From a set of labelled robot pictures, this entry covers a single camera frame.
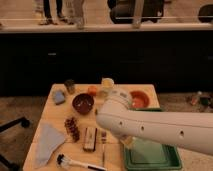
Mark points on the black office chair base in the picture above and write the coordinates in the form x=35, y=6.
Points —
x=7, y=128

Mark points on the blue sponge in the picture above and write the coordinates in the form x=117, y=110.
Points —
x=58, y=97

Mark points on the orange bowl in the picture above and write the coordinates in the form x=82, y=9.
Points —
x=139, y=99

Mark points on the green plastic tray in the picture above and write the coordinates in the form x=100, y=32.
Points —
x=146, y=155

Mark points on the white dish brush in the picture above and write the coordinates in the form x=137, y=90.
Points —
x=65, y=161

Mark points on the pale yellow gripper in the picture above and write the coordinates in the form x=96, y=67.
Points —
x=127, y=141

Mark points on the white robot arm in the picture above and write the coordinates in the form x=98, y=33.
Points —
x=187, y=130

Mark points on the silver fork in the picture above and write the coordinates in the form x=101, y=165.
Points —
x=103, y=140

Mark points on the purple bowl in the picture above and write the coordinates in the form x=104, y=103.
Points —
x=83, y=103

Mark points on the small orange fruit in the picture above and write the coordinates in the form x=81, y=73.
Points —
x=92, y=90

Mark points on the brown chalkboard eraser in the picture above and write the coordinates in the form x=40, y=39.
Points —
x=90, y=139

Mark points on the brown grape bunch toy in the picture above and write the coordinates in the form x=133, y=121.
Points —
x=72, y=128

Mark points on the light blue towel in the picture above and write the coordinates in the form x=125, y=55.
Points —
x=49, y=140

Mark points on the dark metal can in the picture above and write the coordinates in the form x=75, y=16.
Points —
x=70, y=86

